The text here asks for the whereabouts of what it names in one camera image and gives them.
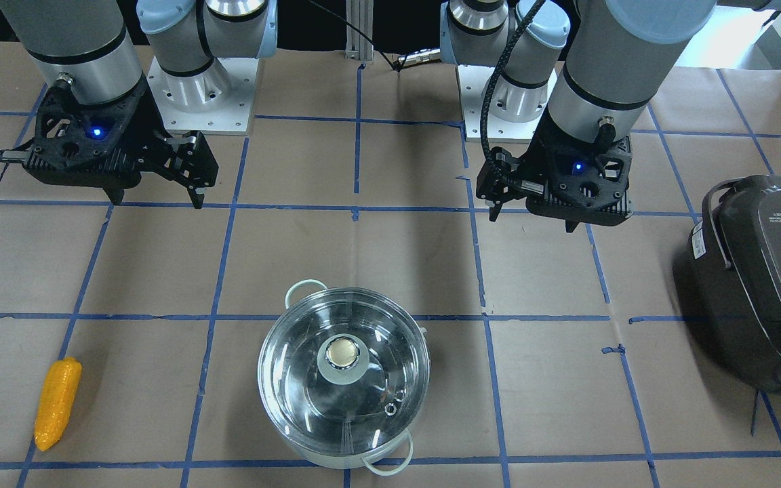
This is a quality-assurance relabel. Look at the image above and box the stainless steel pot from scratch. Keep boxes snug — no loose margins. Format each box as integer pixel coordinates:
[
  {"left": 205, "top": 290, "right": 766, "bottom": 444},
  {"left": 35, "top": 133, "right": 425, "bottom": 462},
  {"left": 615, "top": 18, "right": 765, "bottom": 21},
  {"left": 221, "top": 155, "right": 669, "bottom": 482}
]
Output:
[{"left": 257, "top": 279, "right": 431, "bottom": 476}]

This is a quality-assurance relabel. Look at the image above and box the glass pot lid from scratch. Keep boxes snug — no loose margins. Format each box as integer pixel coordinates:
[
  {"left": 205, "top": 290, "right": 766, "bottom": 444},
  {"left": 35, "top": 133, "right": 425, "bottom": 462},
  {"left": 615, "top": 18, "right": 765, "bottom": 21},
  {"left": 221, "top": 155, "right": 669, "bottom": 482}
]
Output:
[{"left": 258, "top": 287, "right": 430, "bottom": 456}]

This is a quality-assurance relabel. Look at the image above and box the aluminium frame post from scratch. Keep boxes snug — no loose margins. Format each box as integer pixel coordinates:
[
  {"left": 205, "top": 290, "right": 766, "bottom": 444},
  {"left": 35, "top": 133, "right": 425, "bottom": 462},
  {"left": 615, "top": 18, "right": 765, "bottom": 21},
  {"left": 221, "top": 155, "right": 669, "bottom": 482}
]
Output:
[{"left": 345, "top": 1, "right": 374, "bottom": 64}]

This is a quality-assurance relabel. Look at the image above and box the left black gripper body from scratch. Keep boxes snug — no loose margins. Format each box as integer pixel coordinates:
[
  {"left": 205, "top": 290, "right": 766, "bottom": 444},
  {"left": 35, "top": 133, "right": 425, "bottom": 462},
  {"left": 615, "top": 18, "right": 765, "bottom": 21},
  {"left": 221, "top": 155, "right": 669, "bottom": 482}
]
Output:
[{"left": 475, "top": 113, "right": 633, "bottom": 226}]

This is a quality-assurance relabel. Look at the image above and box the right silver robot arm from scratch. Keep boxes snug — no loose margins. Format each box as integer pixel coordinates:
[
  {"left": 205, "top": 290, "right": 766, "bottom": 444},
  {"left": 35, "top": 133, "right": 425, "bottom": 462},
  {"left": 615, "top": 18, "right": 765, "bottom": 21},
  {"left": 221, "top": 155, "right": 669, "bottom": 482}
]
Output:
[{"left": 0, "top": 1, "right": 278, "bottom": 208}]

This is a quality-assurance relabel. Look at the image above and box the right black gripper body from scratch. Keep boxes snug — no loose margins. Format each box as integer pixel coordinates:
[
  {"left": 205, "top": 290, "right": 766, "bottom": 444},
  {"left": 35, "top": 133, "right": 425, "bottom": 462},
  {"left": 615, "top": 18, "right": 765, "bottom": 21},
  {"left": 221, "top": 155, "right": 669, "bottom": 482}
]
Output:
[{"left": 0, "top": 73, "right": 219, "bottom": 192}]

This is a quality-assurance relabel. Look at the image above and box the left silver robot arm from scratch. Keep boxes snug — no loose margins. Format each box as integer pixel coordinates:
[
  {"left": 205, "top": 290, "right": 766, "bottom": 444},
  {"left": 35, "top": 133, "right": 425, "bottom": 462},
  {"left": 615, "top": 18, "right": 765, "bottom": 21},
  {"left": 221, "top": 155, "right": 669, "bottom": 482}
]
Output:
[{"left": 440, "top": 1, "right": 719, "bottom": 232}]

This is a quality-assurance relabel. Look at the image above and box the black rice cooker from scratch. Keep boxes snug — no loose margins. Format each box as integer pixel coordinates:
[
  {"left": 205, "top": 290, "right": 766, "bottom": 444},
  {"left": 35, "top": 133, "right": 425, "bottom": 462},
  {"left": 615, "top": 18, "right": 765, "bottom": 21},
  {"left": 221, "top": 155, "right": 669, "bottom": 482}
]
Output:
[{"left": 690, "top": 175, "right": 781, "bottom": 395}]

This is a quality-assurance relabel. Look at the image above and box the yellow toy corn cob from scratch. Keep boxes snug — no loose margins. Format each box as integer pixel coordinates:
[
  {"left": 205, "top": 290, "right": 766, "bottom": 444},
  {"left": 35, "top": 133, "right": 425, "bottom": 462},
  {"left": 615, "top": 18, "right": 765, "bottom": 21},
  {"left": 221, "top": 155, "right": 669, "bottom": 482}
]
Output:
[{"left": 33, "top": 357, "right": 83, "bottom": 451}]

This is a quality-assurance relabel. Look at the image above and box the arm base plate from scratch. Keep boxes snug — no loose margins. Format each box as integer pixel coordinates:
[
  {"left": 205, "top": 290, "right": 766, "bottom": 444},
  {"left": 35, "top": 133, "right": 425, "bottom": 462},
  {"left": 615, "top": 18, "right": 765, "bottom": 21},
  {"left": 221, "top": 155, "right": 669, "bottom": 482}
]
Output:
[
  {"left": 456, "top": 65, "right": 559, "bottom": 143},
  {"left": 148, "top": 58, "right": 260, "bottom": 136}
]

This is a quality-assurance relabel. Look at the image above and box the black cable on table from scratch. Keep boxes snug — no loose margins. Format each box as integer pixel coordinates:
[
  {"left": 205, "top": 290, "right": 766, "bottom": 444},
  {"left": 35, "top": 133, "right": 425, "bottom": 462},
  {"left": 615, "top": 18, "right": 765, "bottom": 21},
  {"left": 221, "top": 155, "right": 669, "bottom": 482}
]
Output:
[{"left": 306, "top": 0, "right": 441, "bottom": 73}]

